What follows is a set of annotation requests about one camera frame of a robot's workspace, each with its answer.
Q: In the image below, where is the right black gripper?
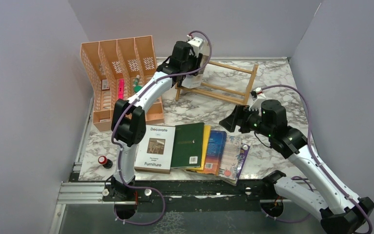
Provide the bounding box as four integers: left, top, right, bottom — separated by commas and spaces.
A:
219, 104, 274, 137

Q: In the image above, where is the white Afternoon tea book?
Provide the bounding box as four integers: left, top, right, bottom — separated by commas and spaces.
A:
181, 68, 205, 89

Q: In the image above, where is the dark green book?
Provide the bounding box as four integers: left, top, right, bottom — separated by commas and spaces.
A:
170, 122, 204, 169

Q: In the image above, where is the white Decorate Furniture book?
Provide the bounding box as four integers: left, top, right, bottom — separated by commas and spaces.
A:
134, 125, 175, 174

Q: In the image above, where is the black Moon and Sixpence book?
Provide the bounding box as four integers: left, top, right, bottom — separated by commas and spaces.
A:
200, 45, 208, 67

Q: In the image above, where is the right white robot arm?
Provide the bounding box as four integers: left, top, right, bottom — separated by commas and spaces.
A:
219, 99, 374, 234

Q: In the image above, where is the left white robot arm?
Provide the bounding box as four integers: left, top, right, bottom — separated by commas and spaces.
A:
111, 37, 212, 200

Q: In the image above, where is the wooden book rack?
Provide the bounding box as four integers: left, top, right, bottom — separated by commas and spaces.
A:
175, 61, 259, 105

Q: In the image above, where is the blue orange book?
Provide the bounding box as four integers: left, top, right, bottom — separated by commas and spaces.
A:
197, 130, 227, 176

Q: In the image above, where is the yellow book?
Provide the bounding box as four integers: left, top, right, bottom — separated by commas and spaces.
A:
186, 125, 211, 172

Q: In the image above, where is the floral purple book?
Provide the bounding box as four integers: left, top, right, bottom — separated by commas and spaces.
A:
217, 135, 250, 186

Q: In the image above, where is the green glue bottle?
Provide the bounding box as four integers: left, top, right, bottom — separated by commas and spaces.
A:
132, 75, 142, 93

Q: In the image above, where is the pink highlighter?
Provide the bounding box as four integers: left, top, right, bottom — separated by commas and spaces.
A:
117, 79, 125, 99

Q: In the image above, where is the orange plastic file organizer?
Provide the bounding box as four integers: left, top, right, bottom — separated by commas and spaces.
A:
80, 36, 157, 132

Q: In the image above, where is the small red white box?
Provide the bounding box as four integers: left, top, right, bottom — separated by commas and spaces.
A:
101, 79, 109, 90

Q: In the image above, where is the red emergency stop button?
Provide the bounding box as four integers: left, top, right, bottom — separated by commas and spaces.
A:
97, 156, 113, 169

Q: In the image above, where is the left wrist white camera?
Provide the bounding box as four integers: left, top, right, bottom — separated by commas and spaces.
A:
187, 36, 205, 54

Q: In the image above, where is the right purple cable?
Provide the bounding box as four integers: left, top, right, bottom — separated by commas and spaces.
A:
253, 84, 374, 234

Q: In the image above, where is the purple cable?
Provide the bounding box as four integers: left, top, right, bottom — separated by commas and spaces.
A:
253, 84, 374, 234
111, 29, 213, 227

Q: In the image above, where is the black metal base rail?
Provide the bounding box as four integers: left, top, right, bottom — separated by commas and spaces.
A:
58, 172, 286, 213

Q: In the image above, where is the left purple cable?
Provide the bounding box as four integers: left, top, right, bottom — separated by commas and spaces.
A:
111, 29, 213, 227

